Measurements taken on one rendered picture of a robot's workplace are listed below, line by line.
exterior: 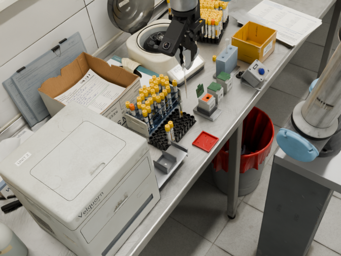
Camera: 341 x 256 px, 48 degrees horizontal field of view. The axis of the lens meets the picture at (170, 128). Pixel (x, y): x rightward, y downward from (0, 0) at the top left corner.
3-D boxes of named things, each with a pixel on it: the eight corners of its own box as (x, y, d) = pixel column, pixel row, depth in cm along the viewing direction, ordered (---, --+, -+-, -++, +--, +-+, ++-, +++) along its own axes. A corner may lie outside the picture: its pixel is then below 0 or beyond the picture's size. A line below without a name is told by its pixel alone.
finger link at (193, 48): (198, 60, 113) (196, 35, 106) (195, 63, 112) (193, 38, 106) (185, 56, 115) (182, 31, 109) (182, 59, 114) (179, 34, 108)
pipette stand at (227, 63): (228, 83, 149) (228, 63, 141) (212, 77, 152) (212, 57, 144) (240, 68, 154) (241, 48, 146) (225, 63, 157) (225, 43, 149)
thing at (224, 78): (227, 94, 145) (227, 81, 140) (216, 90, 147) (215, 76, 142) (232, 88, 147) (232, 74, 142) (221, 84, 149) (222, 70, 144)
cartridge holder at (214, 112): (213, 122, 137) (213, 115, 134) (193, 112, 141) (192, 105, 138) (221, 112, 139) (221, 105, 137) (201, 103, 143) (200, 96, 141)
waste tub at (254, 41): (258, 68, 153) (260, 48, 145) (230, 56, 159) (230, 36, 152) (275, 50, 159) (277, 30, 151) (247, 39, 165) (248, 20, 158)
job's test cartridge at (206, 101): (209, 115, 137) (208, 103, 132) (198, 110, 139) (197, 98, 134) (215, 108, 139) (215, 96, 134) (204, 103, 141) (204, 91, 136)
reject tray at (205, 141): (208, 153, 128) (208, 151, 127) (192, 144, 131) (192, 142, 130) (219, 139, 131) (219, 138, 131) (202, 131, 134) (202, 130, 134)
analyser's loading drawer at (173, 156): (150, 201, 116) (148, 193, 112) (134, 191, 119) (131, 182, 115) (189, 155, 125) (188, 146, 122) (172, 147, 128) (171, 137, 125)
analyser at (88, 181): (100, 274, 105) (67, 223, 82) (35, 222, 117) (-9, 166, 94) (166, 192, 120) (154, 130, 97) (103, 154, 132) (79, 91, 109)
